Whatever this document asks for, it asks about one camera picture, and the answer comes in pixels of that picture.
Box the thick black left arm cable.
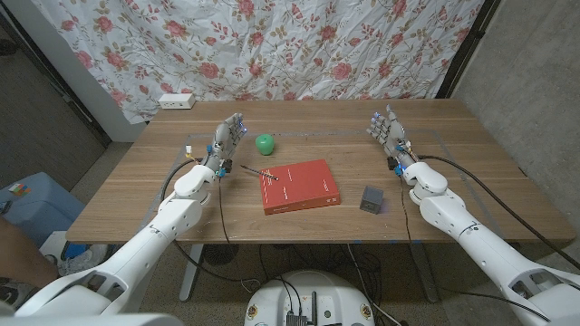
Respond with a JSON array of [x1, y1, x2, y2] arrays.
[[160, 156, 265, 284]]

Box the floral backdrop cloth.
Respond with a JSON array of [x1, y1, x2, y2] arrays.
[[31, 0, 486, 126]]

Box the blue storage bin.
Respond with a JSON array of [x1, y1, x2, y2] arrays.
[[0, 171, 86, 248]]

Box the grey sneaker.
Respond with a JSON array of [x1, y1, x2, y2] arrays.
[[57, 244, 110, 277]]

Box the white power strip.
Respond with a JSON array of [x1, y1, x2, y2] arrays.
[[158, 92, 197, 110]]

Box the black backdrop stand pole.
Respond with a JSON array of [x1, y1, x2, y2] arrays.
[[435, 0, 502, 100]]

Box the grey cube block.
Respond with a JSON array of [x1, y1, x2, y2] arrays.
[[359, 184, 385, 215]]

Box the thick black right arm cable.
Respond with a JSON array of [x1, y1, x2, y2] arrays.
[[417, 154, 580, 271]]

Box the grey tape outline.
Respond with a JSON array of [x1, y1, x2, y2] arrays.
[[135, 129, 507, 241]]

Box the white table leg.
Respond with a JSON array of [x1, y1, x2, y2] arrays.
[[410, 244, 440, 303], [179, 244, 205, 302]]

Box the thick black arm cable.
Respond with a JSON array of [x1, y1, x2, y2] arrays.
[[417, 154, 580, 271], [160, 156, 265, 284]]

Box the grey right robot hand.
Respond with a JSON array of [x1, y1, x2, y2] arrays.
[[366, 104, 418, 170]]

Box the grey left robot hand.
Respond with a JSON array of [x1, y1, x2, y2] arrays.
[[204, 112, 249, 170]]

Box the red hardcover book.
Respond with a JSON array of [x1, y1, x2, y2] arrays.
[[258, 158, 342, 216]]

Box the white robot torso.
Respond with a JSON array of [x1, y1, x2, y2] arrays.
[[244, 270, 376, 326]]

